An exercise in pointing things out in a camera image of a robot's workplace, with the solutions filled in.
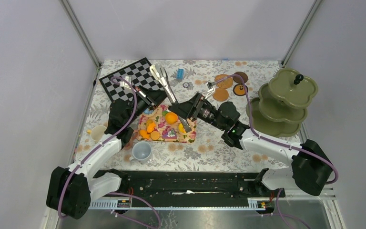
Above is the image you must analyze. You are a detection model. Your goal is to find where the black orange face coaster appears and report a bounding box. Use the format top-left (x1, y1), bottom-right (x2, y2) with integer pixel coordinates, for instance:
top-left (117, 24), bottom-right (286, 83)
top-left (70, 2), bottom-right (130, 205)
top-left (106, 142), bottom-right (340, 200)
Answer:
top-left (233, 84), bottom-right (249, 96)

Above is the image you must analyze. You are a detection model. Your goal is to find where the blue toy brick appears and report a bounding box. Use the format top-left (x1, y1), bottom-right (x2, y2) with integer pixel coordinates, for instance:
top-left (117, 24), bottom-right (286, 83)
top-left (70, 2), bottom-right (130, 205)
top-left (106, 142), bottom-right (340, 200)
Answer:
top-left (176, 68), bottom-right (184, 81)

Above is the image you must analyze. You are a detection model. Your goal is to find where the round brown cookie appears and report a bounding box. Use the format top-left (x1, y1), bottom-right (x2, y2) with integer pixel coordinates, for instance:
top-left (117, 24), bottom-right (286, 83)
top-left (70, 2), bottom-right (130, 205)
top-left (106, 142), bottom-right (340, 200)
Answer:
top-left (150, 131), bottom-right (161, 141)

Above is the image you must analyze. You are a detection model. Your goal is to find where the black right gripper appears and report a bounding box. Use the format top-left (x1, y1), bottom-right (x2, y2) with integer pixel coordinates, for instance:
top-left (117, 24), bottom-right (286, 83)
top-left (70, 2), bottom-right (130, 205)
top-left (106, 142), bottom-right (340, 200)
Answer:
top-left (168, 93), bottom-right (227, 131)

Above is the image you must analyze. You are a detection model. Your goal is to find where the blue donut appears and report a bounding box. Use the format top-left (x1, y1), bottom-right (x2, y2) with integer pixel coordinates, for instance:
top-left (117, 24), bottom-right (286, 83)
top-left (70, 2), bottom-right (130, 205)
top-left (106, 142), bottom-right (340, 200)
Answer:
top-left (143, 108), bottom-right (155, 116)

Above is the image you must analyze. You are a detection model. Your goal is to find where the black white checkerboard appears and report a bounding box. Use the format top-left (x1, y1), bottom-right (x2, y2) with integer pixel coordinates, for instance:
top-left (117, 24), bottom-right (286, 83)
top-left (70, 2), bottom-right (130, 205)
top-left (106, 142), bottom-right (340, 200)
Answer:
top-left (99, 57), bottom-right (163, 102)

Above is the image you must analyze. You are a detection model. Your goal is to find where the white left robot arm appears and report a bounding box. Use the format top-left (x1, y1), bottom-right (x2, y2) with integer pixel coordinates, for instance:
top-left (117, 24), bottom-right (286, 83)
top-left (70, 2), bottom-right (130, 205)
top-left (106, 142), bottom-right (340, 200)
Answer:
top-left (46, 86), bottom-right (167, 219)

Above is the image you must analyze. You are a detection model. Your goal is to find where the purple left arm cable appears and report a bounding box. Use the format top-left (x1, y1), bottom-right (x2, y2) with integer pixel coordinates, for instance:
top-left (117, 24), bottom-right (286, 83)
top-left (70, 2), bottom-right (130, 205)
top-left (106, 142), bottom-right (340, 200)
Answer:
top-left (57, 75), bottom-right (162, 229)

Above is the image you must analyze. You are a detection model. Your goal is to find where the floral serving tray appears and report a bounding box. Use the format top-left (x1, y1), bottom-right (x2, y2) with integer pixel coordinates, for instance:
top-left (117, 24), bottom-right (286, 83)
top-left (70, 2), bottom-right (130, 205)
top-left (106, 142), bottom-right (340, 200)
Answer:
top-left (137, 104), bottom-right (197, 143)

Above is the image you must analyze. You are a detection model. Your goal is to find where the purple cake slice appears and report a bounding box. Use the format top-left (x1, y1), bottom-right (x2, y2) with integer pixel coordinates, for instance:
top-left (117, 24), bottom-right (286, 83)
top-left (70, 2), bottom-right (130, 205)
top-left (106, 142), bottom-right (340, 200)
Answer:
top-left (162, 127), bottom-right (177, 140)

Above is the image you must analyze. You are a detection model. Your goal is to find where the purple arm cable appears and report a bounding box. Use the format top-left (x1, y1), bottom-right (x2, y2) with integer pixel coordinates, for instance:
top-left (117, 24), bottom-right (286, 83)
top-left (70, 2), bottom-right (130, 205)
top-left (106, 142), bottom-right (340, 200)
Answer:
top-left (57, 75), bottom-right (162, 229)
top-left (214, 74), bottom-right (339, 229)

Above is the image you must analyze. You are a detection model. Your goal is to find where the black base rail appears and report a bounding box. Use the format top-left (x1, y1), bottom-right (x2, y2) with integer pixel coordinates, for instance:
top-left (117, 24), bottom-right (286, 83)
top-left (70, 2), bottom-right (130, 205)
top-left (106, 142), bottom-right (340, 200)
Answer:
top-left (110, 169), bottom-right (285, 208)

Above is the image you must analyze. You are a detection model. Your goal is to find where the woven tan coaster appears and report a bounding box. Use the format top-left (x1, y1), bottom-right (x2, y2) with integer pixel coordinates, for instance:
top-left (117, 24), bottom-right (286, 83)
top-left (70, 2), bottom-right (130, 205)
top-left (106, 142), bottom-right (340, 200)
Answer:
top-left (214, 74), bottom-right (233, 89)

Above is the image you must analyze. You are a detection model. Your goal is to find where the green three-tier stand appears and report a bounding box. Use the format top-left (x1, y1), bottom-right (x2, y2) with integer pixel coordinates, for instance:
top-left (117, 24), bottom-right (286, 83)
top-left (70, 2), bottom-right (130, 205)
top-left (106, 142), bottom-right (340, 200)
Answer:
top-left (246, 68), bottom-right (318, 137)

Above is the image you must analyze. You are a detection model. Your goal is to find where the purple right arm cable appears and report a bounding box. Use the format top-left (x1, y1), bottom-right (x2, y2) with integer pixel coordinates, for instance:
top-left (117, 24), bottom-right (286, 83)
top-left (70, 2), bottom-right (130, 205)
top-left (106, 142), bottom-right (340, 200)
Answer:
top-left (214, 74), bottom-right (339, 229)

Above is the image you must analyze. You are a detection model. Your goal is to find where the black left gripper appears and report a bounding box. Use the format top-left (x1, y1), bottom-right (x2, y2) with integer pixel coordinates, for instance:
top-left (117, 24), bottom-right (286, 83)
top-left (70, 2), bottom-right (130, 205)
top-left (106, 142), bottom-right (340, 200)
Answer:
top-left (124, 85), bottom-right (171, 126)

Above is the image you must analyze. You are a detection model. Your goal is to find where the white mug with red handle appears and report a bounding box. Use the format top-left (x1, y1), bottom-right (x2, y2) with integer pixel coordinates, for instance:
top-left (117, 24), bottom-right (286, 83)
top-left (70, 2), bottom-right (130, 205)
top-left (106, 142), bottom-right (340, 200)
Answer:
top-left (86, 125), bottom-right (107, 142)

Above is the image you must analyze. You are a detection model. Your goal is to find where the white mug front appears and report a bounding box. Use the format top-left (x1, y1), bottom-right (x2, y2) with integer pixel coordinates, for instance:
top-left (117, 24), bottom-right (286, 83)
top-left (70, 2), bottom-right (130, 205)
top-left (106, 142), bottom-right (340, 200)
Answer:
top-left (129, 141), bottom-right (153, 164)

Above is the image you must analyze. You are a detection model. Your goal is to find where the plain orange coaster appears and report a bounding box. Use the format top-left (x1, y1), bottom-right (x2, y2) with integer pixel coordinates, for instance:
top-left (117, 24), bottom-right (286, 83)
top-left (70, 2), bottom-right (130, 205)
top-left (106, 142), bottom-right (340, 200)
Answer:
top-left (213, 88), bottom-right (229, 102)

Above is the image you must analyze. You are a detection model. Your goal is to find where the dark brown coaster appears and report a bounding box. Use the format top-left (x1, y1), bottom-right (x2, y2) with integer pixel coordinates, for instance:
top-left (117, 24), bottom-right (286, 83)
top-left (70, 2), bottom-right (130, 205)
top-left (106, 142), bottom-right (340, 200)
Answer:
top-left (233, 72), bottom-right (248, 83)

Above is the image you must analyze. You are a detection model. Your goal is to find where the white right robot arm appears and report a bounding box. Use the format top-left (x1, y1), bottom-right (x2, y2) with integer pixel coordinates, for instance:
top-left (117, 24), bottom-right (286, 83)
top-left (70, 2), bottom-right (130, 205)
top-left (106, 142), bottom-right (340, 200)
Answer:
top-left (169, 93), bottom-right (338, 197)

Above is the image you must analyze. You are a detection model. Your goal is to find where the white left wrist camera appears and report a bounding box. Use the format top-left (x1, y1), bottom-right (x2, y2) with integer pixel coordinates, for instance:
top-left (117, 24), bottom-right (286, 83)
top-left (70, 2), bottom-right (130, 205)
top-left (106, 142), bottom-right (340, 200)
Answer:
top-left (120, 75), bottom-right (132, 84)

